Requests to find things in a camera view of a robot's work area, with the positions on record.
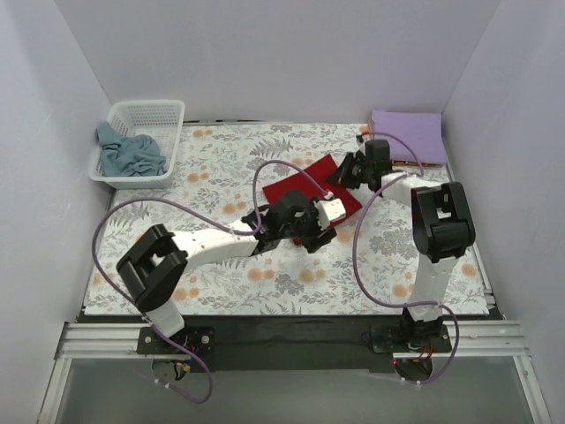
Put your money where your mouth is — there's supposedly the red t shirt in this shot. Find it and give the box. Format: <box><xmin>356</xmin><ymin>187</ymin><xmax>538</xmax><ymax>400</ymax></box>
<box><xmin>262</xmin><ymin>155</ymin><xmax>362</xmax><ymax>228</ymax></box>

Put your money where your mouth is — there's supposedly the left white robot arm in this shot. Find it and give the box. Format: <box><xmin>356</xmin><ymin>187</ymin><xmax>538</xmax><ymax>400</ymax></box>
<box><xmin>117</xmin><ymin>190</ymin><xmax>346</xmax><ymax>353</ymax></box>

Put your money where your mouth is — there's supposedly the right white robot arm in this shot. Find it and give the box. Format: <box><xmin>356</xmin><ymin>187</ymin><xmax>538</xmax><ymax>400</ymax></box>
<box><xmin>328</xmin><ymin>132</ymin><xmax>476</xmax><ymax>352</ymax></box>

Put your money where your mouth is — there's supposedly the floral tablecloth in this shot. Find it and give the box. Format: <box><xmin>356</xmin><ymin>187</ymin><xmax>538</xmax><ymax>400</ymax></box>
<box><xmin>83</xmin><ymin>123</ymin><xmax>491</xmax><ymax>317</ymax></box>

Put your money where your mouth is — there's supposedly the folded purple t shirt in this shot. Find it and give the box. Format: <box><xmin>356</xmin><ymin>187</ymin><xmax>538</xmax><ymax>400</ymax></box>
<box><xmin>369</xmin><ymin>110</ymin><xmax>447</xmax><ymax>166</ymax></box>

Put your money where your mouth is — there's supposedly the white plastic basket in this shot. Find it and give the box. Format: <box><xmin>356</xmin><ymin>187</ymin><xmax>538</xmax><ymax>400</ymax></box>
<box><xmin>89</xmin><ymin>99</ymin><xmax>185</xmax><ymax>190</ymax></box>

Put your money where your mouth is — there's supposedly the blue-grey t shirt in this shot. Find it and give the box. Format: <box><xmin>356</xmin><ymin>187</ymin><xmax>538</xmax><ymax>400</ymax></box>
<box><xmin>96</xmin><ymin>122</ymin><xmax>166</xmax><ymax>178</ymax></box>

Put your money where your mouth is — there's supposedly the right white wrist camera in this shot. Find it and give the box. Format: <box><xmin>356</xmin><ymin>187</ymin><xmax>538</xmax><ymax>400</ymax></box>
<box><xmin>356</xmin><ymin>131</ymin><xmax>371</xmax><ymax>155</ymax></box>

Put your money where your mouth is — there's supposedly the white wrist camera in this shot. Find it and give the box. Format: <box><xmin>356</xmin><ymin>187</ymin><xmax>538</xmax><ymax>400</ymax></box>
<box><xmin>356</xmin><ymin>131</ymin><xmax>371</xmax><ymax>155</ymax></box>
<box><xmin>314</xmin><ymin>191</ymin><xmax>347</xmax><ymax>230</ymax></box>

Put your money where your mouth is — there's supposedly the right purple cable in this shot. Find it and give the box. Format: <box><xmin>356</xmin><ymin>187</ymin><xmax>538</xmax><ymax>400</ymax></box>
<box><xmin>351</xmin><ymin>130</ymin><xmax>461</xmax><ymax>386</ymax></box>

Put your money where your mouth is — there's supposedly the purple cable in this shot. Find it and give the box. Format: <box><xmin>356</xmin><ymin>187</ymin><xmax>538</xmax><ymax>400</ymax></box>
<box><xmin>351</xmin><ymin>130</ymin><xmax>461</xmax><ymax>386</ymax></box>
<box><xmin>92</xmin><ymin>159</ymin><xmax>335</xmax><ymax>405</ymax></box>

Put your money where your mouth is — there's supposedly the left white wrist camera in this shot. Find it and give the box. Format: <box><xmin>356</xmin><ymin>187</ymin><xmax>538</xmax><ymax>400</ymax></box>
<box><xmin>314</xmin><ymin>191</ymin><xmax>347</xmax><ymax>230</ymax></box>

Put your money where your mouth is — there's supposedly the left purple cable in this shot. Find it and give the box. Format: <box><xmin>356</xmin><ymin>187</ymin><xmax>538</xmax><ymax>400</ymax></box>
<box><xmin>92</xmin><ymin>159</ymin><xmax>335</xmax><ymax>405</ymax></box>

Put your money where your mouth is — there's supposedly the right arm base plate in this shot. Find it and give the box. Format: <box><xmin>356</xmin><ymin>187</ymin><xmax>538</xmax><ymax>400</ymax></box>
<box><xmin>369</xmin><ymin>322</ymin><xmax>452</xmax><ymax>354</ymax></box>

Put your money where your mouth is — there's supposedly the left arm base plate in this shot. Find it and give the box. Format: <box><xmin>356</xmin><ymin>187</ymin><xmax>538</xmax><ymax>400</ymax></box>
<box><xmin>136</xmin><ymin>326</ymin><xmax>215</xmax><ymax>355</ymax></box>

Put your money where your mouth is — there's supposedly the aluminium rail frame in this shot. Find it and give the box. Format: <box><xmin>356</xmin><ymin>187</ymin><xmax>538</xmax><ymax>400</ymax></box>
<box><xmin>39</xmin><ymin>316</ymin><xmax>551</xmax><ymax>423</ymax></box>

